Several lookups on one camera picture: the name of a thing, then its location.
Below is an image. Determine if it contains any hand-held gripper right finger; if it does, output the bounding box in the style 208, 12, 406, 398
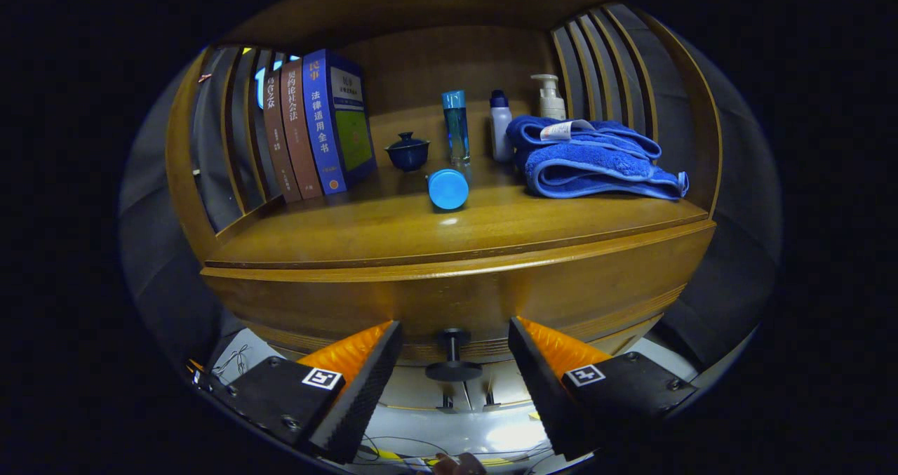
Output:
508, 316, 700, 462

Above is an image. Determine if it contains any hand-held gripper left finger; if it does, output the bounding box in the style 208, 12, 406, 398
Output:
203, 319, 404, 464

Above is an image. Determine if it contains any black drawer knob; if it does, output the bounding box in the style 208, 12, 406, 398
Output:
424, 328, 484, 382

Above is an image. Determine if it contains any wooden drawer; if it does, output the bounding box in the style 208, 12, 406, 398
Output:
201, 220, 718, 365

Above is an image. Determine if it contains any blue squeeze tube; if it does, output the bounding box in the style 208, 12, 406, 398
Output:
428, 168, 470, 211

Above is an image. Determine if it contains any wooden countertop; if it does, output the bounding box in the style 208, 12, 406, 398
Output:
203, 100, 711, 271

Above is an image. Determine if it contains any wooden cabinet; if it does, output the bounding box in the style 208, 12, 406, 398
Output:
165, 0, 723, 406

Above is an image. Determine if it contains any blue folded towel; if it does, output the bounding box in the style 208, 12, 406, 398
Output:
506, 114, 690, 201

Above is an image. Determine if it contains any blue lidded teacup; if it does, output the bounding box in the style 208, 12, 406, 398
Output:
384, 132, 431, 173

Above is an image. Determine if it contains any white bottle blue cap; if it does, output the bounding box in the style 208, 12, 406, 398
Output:
490, 90, 513, 163

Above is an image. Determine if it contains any blue book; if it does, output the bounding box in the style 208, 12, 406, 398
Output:
302, 48, 377, 196

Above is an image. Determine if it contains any dark brown book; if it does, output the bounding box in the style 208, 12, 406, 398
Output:
262, 68, 302, 204

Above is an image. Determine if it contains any reddish brown book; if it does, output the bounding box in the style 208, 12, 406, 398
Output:
280, 59, 325, 201

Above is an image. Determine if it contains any blue glass bottle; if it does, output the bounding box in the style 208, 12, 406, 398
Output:
441, 90, 471, 166

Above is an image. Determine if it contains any white pump bottle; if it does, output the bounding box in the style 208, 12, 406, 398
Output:
530, 74, 567, 121

